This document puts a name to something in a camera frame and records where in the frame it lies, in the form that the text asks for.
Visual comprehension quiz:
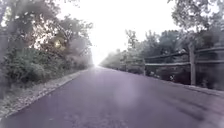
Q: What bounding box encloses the dark grey asphalt road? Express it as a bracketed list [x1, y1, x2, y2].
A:
[0, 65, 224, 128]

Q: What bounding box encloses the row of trees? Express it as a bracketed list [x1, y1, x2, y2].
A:
[99, 0, 224, 90]
[0, 0, 95, 99]

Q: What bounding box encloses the leaf-strewn gravel verge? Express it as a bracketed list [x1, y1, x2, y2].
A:
[0, 68, 89, 120]

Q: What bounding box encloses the wooden rail fence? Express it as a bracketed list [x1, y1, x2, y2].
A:
[109, 44, 224, 90]

